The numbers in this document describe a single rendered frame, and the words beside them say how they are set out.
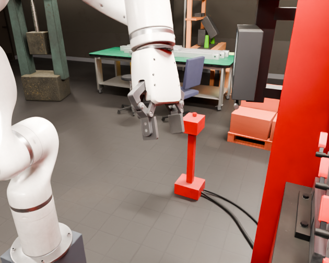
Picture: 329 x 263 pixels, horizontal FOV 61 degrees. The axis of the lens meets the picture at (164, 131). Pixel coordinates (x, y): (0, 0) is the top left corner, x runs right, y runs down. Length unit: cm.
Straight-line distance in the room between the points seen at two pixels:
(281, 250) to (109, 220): 169
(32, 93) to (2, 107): 516
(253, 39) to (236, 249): 157
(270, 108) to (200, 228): 212
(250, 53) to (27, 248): 127
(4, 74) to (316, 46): 117
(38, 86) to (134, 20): 534
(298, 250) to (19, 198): 99
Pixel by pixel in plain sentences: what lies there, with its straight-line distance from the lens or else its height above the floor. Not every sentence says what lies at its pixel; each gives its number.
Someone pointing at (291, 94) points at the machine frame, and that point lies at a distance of 144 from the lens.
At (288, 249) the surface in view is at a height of 88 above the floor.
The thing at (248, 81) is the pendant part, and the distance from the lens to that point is 157.
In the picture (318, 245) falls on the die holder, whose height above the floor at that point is 97.
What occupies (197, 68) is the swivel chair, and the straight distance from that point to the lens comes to 433.
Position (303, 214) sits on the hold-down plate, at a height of 91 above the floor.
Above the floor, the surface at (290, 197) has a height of 87.
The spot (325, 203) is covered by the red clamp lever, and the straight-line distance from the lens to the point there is 77.
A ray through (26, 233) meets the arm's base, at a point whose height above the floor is 111.
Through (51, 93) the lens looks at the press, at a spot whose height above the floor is 16.
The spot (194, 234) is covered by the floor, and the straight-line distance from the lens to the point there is 246.
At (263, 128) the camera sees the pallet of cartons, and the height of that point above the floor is 28.
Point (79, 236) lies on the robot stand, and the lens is 107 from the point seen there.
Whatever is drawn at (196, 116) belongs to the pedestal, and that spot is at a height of 80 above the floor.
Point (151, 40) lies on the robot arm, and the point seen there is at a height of 167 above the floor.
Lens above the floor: 173
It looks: 25 degrees down
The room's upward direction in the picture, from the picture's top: straight up
